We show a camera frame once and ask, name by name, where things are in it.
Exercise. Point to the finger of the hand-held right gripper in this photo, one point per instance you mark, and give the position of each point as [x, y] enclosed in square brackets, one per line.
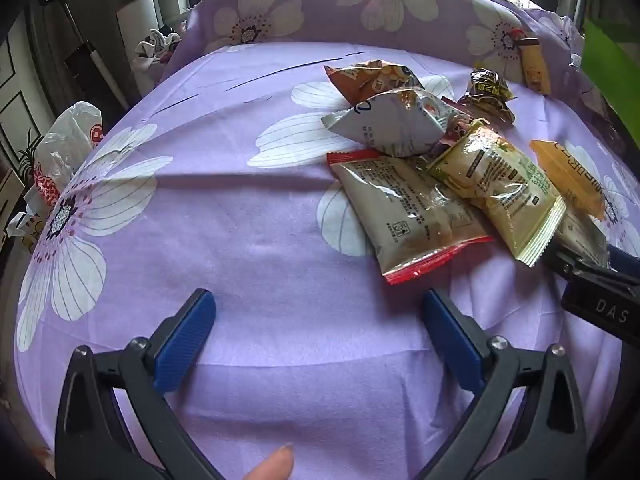
[626, 260]
[572, 264]

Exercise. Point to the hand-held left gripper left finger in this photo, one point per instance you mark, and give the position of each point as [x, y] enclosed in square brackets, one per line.
[186, 340]

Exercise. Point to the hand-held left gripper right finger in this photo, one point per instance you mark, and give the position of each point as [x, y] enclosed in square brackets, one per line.
[450, 340]

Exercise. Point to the orange snack bag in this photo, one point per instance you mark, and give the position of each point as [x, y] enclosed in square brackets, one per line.
[570, 175]

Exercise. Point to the yellow cracker packet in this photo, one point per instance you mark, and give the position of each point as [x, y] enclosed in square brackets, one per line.
[500, 187]

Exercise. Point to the red-edged beige snack packet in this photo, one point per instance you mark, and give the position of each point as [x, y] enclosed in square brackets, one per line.
[410, 210]

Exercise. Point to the green cardboard box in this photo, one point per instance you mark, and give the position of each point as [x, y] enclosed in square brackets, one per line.
[610, 60]

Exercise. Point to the brown cartoon snack bag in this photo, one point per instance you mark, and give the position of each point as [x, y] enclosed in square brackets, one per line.
[375, 79]

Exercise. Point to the person's left hand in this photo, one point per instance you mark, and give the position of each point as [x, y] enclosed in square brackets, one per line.
[272, 464]

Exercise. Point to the purple floral bedsheet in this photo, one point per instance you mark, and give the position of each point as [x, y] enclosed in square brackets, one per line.
[250, 260]

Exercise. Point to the small red snack packet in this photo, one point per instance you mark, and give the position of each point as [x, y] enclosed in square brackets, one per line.
[457, 127]

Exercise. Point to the dark brown yellow snack packet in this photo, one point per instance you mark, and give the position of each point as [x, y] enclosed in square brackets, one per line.
[487, 92]

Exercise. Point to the yellow cartoon bottle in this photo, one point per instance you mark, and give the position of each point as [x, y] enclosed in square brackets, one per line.
[532, 67]

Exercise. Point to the clear water bottle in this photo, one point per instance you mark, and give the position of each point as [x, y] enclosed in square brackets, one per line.
[575, 61]

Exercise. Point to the white snack bag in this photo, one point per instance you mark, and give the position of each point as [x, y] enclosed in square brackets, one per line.
[395, 125]

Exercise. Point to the white plastic bag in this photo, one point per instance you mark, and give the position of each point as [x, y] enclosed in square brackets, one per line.
[70, 150]

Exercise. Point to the black white cloth heap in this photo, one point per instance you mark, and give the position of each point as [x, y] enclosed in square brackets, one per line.
[157, 44]

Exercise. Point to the white cylinder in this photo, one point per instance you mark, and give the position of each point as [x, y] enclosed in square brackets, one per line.
[137, 30]

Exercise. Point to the purple floral pillow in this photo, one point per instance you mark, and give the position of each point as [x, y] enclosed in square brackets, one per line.
[310, 10]

